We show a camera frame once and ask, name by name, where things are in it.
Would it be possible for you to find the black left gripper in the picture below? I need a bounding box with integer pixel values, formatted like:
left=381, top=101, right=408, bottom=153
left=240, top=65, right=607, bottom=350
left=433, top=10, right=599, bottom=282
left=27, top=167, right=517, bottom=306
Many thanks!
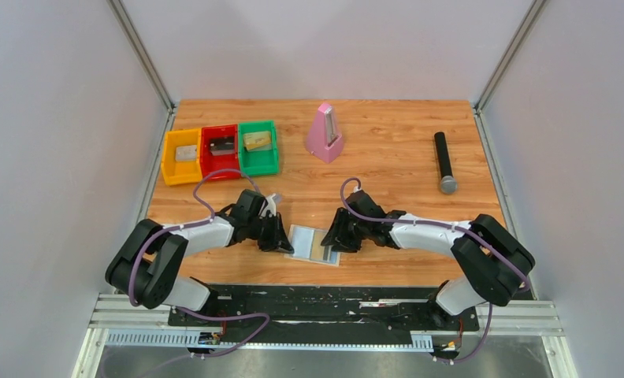
left=247, top=213, right=295, bottom=254

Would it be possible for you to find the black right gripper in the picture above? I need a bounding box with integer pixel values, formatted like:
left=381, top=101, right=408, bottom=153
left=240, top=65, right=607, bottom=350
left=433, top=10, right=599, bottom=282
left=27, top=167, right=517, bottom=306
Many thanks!
left=321, top=208, right=370, bottom=254

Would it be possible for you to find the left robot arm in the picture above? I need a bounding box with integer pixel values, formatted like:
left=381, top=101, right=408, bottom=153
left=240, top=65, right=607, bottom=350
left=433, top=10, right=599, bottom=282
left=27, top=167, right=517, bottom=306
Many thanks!
left=105, top=189, right=294, bottom=325

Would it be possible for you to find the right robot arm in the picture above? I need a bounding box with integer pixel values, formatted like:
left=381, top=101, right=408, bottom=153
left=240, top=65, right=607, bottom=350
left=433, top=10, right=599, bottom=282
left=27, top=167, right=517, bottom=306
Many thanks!
left=321, top=190, right=536, bottom=329

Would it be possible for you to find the gold card stack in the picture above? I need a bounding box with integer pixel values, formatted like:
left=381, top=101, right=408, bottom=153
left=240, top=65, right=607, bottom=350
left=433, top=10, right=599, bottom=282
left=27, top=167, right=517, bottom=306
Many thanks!
left=243, top=131, right=273, bottom=152

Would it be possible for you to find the black card stack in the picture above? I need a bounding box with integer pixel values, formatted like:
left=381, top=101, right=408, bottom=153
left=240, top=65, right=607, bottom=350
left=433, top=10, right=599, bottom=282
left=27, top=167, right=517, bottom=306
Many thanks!
left=209, top=136, right=236, bottom=156

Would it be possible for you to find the silver card stack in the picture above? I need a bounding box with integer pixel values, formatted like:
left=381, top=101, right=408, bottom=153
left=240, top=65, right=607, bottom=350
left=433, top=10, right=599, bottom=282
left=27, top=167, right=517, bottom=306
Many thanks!
left=175, top=145, right=197, bottom=162

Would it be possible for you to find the green plastic bin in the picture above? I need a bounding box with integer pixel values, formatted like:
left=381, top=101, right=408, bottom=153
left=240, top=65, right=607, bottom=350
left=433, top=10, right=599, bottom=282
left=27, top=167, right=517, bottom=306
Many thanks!
left=237, top=120, right=280, bottom=176

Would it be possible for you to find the pink metronome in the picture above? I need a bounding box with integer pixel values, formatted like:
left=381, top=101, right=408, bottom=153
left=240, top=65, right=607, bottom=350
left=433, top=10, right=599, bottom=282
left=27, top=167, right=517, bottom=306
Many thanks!
left=305, top=102, right=344, bottom=164

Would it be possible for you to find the red plastic bin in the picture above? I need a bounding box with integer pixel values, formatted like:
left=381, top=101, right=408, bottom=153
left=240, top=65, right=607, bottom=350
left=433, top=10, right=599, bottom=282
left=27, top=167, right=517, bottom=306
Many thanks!
left=199, top=124, right=240, bottom=180

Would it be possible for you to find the black silver microphone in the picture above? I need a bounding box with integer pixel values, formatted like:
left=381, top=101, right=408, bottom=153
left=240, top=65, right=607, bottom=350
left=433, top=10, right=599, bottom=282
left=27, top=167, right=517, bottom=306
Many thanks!
left=433, top=132, right=458, bottom=195

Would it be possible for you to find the yellow plastic bin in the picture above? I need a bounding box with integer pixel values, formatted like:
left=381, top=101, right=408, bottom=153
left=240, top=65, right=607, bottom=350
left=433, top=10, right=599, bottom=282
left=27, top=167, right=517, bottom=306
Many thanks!
left=160, top=128, right=202, bottom=186

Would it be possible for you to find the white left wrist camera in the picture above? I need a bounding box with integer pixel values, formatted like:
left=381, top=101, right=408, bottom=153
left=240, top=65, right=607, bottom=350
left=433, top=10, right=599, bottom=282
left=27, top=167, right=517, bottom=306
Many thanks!
left=260, top=193, right=282, bottom=217

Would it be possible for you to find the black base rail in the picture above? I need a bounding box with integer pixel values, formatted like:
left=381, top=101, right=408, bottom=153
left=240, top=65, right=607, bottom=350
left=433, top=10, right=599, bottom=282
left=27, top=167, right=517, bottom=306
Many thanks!
left=90, top=283, right=566, bottom=351

